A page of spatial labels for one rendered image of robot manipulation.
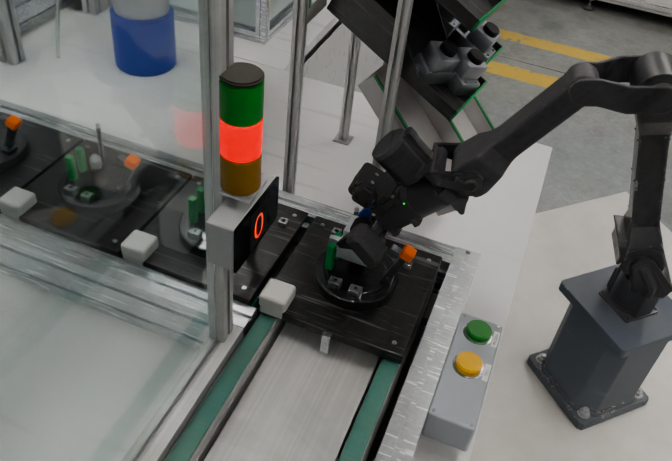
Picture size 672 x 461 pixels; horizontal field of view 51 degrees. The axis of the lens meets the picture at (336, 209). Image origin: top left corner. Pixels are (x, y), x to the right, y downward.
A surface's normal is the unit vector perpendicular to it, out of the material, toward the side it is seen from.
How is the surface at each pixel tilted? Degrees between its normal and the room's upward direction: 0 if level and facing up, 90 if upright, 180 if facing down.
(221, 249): 90
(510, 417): 0
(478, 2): 25
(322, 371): 0
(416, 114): 45
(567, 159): 0
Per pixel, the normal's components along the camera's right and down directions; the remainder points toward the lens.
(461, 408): 0.10, -0.76
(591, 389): -0.36, 0.58
